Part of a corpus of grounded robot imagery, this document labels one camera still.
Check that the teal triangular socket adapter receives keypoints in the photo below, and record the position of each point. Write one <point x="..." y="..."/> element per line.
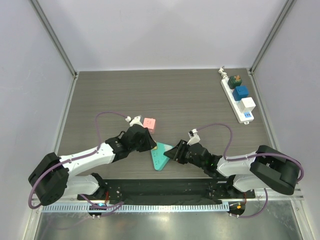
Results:
<point x="158" y="158"/>

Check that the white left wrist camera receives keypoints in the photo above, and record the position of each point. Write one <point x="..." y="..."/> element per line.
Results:
<point x="137" y="120"/>

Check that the white power strip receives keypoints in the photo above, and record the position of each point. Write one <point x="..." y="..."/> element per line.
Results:
<point x="242" y="118"/>

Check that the pink cube plug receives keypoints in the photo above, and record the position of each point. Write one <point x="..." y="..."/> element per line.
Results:
<point x="150" y="124"/>

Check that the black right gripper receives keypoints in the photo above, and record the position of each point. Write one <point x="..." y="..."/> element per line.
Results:
<point x="182" y="152"/>

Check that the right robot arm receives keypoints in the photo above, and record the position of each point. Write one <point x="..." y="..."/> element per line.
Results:
<point x="263" y="168"/>

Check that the blue cube plug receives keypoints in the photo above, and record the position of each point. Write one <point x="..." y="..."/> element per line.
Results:
<point x="240" y="92"/>

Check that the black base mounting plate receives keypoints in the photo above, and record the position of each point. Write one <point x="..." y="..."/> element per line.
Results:
<point x="180" y="191"/>

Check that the aluminium frame post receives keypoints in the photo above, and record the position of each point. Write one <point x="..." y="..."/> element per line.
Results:
<point x="284" y="12"/>
<point x="52" y="35"/>

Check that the right aluminium frame post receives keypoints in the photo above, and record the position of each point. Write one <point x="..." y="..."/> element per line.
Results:
<point x="284" y="12"/>

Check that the dark green cube plug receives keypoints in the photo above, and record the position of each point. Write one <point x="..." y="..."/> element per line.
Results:
<point x="234" y="81"/>

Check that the white slotted cable duct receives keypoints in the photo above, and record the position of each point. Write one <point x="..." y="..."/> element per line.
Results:
<point x="88" y="208"/>

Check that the white cube plug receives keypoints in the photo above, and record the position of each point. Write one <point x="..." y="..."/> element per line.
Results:
<point x="246" y="105"/>

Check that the left aluminium frame post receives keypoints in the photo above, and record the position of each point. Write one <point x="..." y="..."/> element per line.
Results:
<point x="52" y="35"/>

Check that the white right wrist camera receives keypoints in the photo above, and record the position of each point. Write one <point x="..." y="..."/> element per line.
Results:
<point x="193" y="137"/>

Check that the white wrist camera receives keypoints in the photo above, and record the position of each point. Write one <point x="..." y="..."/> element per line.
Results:
<point x="193" y="137"/>
<point x="137" y="120"/>

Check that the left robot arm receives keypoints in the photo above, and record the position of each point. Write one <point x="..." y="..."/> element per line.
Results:
<point x="60" y="176"/>

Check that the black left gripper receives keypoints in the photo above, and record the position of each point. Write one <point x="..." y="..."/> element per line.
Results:
<point x="150" y="143"/>

